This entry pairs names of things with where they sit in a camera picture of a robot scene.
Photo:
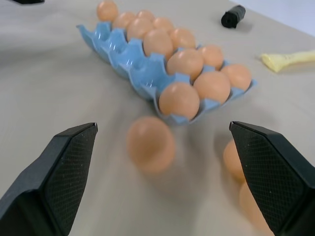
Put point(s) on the blue plastic egg tray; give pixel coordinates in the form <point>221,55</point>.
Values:
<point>137,66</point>

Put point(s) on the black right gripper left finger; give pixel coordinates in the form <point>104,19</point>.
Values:
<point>46,177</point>

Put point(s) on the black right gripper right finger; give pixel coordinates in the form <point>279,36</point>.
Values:
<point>273,177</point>

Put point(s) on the black object at table edge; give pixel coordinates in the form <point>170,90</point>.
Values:
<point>27,1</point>

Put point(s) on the brown egg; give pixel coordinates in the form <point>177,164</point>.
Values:
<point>107,9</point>
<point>123,19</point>
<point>179,99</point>
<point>233,162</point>
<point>183,37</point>
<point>212,86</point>
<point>238,75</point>
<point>139,28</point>
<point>150,145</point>
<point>212,56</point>
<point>185,62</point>
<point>253,211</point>
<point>145,14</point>
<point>163,23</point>
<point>158,43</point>

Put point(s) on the black rolled bundle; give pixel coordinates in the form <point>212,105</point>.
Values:
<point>233,16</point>

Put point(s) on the pale yellow plastic object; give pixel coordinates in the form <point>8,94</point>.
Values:
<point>285,59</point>

